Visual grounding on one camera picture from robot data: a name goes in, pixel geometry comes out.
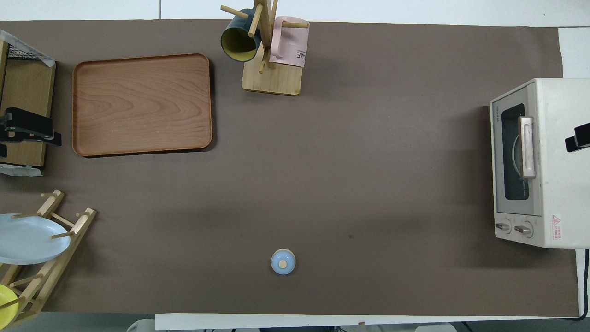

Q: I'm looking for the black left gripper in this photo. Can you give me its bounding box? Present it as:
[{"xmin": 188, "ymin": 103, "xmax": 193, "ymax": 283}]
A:
[{"xmin": 0, "ymin": 107, "xmax": 62, "ymax": 147}]

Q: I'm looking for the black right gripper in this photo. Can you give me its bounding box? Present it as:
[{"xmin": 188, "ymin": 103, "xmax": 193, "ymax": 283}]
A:
[{"xmin": 565, "ymin": 122, "xmax": 590, "ymax": 153}]

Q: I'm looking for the oven glass door with handle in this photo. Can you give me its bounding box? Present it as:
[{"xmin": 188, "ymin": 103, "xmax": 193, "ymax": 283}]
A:
[{"xmin": 490, "ymin": 86, "xmax": 543, "ymax": 217}]

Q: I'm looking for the white toaster oven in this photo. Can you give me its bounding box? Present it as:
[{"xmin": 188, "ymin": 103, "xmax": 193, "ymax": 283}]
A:
[{"xmin": 490, "ymin": 77, "xmax": 590, "ymax": 250}]

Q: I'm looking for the wooden dish rack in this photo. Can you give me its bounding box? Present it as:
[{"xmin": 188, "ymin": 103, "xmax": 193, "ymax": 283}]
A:
[{"xmin": 0, "ymin": 189, "xmax": 97, "ymax": 331}]

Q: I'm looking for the brown wooden serving tray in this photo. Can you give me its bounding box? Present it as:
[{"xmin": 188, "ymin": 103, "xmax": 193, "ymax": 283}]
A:
[{"xmin": 72, "ymin": 53, "xmax": 213, "ymax": 158}]

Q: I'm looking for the light blue plate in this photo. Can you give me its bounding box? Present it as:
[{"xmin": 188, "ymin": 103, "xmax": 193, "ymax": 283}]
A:
[{"xmin": 0, "ymin": 213, "xmax": 71, "ymax": 265}]

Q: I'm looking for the yellow plate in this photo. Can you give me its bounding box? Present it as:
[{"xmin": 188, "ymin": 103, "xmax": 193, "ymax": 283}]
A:
[{"xmin": 0, "ymin": 284, "xmax": 20, "ymax": 326}]

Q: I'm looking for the white round object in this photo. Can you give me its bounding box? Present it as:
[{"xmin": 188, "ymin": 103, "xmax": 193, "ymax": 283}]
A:
[{"xmin": 127, "ymin": 318, "xmax": 156, "ymax": 332}]

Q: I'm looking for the dark green mug yellow inside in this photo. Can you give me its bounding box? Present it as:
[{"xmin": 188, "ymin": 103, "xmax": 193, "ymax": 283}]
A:
[{"xmin": 220, "ymin": 8, "xmax": 262, "ymax": 63}]

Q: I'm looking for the wooden mug tree stand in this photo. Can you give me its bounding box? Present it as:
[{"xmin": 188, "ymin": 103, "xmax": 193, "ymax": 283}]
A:
[{"xmin": 220, "ymin": 0, "xmax": 309, "ymax": 96}]

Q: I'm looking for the brown table cover sheet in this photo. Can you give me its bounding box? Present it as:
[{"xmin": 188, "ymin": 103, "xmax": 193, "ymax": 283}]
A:
[{"xmin": 0, "ymin": 19, "xmax": 579, "ymax": 319}]

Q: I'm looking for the pink mug with print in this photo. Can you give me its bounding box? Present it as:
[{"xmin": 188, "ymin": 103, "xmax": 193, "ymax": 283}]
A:
[{"xmin": 269, "ymin": 16, "xmax": 310, "ymax": 68}]

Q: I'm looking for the wooden shelf with wire mesh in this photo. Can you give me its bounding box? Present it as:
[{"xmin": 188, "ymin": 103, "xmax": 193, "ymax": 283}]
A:
[{"xmin": 0, "ymin": 30, "xmax": 57, "ymax": 178}]

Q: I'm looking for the black oven power cable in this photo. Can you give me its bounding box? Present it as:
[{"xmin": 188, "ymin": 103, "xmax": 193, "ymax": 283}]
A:
[{"xmin": 565, "ymin": 249, "xmax": 590, "ymax": 322}]

